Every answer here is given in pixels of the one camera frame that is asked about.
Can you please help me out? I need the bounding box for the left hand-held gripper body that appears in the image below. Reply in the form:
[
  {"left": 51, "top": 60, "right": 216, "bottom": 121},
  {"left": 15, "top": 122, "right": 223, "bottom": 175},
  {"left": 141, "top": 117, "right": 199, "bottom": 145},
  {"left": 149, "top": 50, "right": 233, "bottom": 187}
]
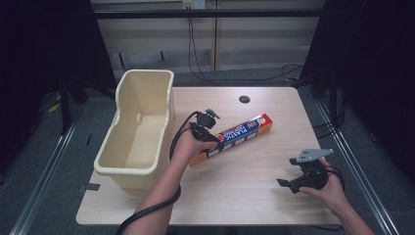
[{"left": 190, "top": 108, "right": 221, "bottom": 143}]

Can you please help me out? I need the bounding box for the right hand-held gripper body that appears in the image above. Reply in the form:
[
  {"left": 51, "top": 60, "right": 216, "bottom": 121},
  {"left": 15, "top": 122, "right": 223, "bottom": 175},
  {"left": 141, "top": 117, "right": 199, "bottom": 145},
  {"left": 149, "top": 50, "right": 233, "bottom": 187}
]
[{"left": 288, "top": 148, "right": 335, "bottom": 194}]

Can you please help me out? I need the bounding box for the blue and orange wrap box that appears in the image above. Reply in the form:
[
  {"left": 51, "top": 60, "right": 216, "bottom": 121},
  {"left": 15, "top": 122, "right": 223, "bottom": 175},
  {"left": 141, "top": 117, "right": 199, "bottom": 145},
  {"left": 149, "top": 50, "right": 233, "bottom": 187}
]
[{"left": 188, "top": 113, "right": 274, "bottom": 168}]

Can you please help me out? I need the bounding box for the cream plastic bin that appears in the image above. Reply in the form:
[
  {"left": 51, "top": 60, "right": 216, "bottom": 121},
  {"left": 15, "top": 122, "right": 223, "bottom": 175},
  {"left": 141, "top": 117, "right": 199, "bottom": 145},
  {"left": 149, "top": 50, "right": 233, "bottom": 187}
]
[{"left": 93, "top": 69, "right": 176, "bottom": 191}]

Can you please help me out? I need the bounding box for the person's left hand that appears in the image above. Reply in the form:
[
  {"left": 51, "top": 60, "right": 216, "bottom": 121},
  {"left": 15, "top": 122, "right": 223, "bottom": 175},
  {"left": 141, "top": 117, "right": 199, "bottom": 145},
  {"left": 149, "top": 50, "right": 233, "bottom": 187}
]
[{"left": 169, "top": 129, "right": 220, "bottom": 168}]

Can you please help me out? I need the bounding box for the person's right hand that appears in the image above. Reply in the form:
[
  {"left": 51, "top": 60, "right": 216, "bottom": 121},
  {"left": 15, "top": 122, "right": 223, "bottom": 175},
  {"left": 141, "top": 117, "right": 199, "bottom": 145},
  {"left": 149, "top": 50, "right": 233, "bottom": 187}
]
[{"left": 298, "top": 158, "right": 347, "bottom": 213}]

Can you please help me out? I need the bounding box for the dark curtain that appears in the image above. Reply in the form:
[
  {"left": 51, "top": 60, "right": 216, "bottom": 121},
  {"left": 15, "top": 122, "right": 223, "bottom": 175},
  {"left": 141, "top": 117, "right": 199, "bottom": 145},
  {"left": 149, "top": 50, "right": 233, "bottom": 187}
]
[
  {"left": 298, "top": 0, "right": 415, "bottom": 185},
  {"left": 0, "top": 0, "right": 117, "bottom": 184}
]

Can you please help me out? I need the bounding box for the black horizontal bar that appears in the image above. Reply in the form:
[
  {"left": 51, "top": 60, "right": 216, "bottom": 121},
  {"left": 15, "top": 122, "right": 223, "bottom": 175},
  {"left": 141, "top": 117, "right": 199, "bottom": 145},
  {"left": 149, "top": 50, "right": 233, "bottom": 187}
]
[{"left": 93, "top": 8, "right": 328, "bottom": 20}]

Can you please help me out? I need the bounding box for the white power outlet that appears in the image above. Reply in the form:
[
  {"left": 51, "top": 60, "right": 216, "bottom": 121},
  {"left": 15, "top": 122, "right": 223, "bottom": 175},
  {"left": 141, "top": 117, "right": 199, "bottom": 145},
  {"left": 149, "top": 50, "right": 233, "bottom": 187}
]
[{"left": 181, "top": 0, "right": 207, "bottom": 11}]

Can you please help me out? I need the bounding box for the black tape strip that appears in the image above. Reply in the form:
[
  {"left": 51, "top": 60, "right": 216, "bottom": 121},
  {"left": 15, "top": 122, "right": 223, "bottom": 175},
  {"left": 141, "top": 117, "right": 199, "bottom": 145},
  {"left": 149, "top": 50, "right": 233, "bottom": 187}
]
[{"left": 77, "top": 182, "right": 102, "bottom": 193}]

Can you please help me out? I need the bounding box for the black metal stand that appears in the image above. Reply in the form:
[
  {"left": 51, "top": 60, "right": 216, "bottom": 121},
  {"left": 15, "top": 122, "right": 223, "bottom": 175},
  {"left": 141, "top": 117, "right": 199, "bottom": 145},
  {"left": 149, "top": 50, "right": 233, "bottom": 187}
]
[{"left": 58, "top": 76, "right": 73, "bottom": 136}]

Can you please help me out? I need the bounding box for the yellow floor tape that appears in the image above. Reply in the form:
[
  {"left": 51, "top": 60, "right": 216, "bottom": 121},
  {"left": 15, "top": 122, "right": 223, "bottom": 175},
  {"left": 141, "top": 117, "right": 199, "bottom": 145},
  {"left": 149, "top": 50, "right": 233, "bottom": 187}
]
[{"left": 47, "top": 101, "right": 63, "bottom": 115}]

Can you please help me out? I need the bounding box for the right hand-held gripper black cable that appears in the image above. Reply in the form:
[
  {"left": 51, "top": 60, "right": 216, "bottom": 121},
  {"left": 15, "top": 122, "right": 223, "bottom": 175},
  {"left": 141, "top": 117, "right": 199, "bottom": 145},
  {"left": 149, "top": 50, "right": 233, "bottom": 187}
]
[{"left": 325, "top": 164, "right": 346, "bottom": 192}]

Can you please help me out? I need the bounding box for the hand-held gripper black cable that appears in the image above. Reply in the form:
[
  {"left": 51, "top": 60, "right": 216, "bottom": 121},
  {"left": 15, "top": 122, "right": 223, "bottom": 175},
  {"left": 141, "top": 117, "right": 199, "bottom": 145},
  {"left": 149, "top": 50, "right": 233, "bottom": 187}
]
[
  {"left": 115, "top": 111, "right": 204, "bottom": 235},
  {"left": 325, "top": 164, "right": 346, "bottom": 192}
]

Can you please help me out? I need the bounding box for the bundle of black floor cables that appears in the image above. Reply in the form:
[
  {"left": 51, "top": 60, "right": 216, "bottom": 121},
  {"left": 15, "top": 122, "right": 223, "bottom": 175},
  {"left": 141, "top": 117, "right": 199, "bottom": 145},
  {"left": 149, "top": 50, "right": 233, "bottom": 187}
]
[{"left": 311, "top": 97, "right": 347, "bottom": 140}]

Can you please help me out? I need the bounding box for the metal floor rail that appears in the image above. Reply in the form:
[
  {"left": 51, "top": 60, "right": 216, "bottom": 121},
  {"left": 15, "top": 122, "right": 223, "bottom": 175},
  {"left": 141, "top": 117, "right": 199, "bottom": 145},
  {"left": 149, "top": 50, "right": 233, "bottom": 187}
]
[
  {"left": 9, "top": 119, "right": 80, "bottom": 235},
  {"left": 314, "top": 97, "right": 401, "bottom": 235}
]

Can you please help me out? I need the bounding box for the black wall cable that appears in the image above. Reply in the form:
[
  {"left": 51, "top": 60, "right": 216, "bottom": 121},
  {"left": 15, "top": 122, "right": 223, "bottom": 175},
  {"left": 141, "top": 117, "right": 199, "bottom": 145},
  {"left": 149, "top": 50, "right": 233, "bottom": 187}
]
[{"left": 187, "top": 17, "right": 306, "bottom": 87}]

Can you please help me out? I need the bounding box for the left hand-held gripper black cable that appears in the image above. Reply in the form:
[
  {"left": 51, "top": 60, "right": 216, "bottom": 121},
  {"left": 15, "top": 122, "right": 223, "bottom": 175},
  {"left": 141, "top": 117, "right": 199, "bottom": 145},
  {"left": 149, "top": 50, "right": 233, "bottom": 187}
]
[{"left": 115, "top": 111, "right": 204, "bottom": 235}]

